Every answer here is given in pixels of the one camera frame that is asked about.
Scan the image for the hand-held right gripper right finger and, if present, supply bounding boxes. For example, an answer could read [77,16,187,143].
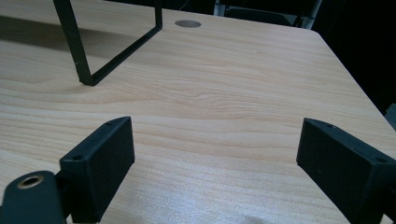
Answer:
[295,118,396,224]

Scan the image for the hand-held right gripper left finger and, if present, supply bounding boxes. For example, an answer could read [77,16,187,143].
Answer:
[59,116,135,224]

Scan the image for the dark chair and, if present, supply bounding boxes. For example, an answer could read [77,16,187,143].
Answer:
[213,0,323,30]

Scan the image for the black metal shelf frame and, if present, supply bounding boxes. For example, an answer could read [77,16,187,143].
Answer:
[52,0,163,87]

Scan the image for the round grey cable grommet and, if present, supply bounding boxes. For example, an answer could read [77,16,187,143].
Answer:
[174,19,202,29]

